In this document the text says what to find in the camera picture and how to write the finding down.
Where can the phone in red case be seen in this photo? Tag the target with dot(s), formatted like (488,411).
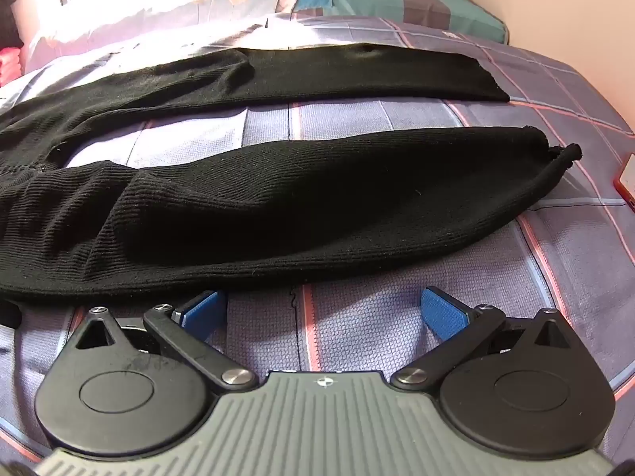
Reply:
(626,183)

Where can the purple plaid bedsheet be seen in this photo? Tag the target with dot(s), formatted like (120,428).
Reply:
(377,322)

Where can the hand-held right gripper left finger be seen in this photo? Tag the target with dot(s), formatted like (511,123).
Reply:
(201,315)

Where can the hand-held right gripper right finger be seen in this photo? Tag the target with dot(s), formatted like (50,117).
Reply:
(444,310)

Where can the pile of pink-red clothes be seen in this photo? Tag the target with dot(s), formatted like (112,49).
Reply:
(9,65)

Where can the dark hanging clothes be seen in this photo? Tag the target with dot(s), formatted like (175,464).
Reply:
(7,10)

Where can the black knit pants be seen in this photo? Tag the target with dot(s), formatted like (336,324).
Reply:
(278,198)

